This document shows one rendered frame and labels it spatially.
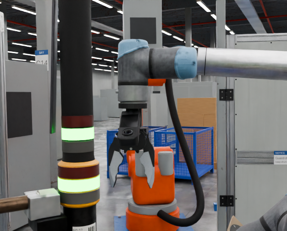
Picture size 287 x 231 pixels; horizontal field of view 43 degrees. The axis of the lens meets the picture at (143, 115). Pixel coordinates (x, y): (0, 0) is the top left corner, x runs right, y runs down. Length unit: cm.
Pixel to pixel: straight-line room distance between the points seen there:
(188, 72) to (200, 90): 1014
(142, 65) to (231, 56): 25
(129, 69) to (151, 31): 345
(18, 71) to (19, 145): 92
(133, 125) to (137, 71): 13
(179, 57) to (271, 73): 26
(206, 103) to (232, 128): 617
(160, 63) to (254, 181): 151
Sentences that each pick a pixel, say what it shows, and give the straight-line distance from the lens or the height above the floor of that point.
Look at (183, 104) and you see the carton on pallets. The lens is 852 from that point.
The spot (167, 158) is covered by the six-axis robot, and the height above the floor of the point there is 93.
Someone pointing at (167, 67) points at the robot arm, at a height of 172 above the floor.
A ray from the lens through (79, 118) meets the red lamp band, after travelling 37.
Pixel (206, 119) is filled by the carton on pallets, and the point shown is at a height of 109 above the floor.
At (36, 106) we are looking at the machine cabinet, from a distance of 500.
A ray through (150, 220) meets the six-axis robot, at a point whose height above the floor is 23.
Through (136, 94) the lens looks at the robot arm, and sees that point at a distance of 87.
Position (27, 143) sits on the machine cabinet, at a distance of 487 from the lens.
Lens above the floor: 165
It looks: 3 degrees down
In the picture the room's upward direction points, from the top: 1 degrees counter-clockwise
